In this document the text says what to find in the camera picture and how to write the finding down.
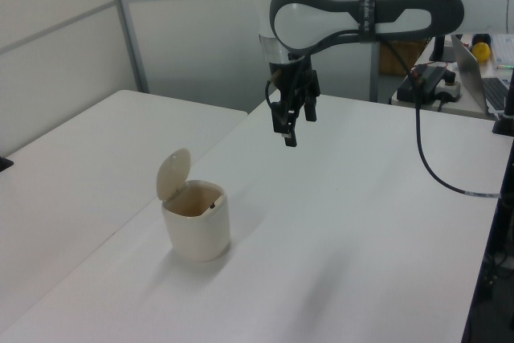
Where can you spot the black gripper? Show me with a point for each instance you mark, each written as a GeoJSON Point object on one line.
{"type": "Point", "coordinates": [287, 78]}

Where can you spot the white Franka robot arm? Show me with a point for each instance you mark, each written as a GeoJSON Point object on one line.
{"type": "Point", "coordinates": [321, 13]}

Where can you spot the small white bin with lid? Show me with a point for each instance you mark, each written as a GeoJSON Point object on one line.
{"type": "Point", "coordinates": [201, 230]}

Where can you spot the brown wooden board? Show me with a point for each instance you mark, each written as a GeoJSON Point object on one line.
{"type": "Point", "coordinates": [395, 60]}

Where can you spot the black power box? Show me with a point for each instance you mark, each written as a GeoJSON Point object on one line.
{"type": "Point", "coordinates": [421, 84]}

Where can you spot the grey emergency stop button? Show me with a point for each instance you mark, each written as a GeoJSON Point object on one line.
{"type": "Point", "coordinates": [449, 86]}

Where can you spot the black monitor stand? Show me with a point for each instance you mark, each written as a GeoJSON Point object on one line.
{"type": "Point", "coordinates": [441, 50]}

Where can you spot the silver laptop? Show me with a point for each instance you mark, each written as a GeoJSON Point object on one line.
{"type": "Point", "coordinates": [471, 74]}

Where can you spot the yellow round object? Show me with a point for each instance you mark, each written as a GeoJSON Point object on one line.
{"type": "Point", "coordinates": [482, 52]}

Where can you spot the grey partition post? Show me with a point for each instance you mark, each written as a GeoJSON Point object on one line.
{"type": "Point", "coordinates": [128, 25]}

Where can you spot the black upright frame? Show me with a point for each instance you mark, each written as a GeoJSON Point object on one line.
{"type": "Point", "coordinates": [490, 278]}

